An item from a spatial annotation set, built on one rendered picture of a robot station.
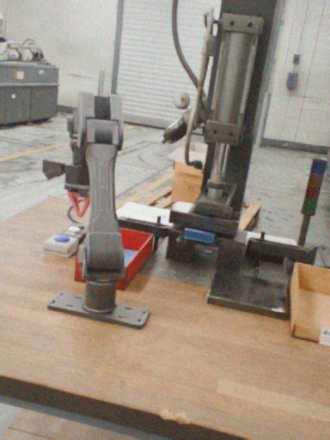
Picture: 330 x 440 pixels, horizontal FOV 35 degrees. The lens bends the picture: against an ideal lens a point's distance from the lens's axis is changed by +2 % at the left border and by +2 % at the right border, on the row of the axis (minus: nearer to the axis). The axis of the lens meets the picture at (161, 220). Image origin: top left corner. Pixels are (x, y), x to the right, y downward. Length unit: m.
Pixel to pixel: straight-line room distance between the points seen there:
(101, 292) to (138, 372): 0.19
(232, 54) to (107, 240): 0.54
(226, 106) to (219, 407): 0.71
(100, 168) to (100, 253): 0.18
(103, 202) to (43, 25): 10.99
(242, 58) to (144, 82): 9.74
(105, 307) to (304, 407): 0.40
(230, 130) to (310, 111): 9.24
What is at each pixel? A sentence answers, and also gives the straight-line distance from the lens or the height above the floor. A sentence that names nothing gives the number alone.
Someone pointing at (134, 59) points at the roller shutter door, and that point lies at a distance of 11.05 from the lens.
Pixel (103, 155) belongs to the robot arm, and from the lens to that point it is 1.07.
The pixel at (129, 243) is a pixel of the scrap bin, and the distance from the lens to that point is 1.38.
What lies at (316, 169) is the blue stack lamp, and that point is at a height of 1.17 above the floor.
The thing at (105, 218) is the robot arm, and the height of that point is 1.09.
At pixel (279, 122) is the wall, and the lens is 10.53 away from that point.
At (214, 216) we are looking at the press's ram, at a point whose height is 1.04.
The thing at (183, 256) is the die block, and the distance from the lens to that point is 1.35.
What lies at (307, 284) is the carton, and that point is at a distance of 1.31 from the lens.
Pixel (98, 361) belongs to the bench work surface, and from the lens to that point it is 0.92.
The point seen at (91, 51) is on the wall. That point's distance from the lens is 11.46.
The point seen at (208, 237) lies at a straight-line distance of 1.26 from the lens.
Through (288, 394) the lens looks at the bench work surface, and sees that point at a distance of 0.93.
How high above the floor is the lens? 1.40
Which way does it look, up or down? 17 degrees down
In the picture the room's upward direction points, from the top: 7 degrees clockwise
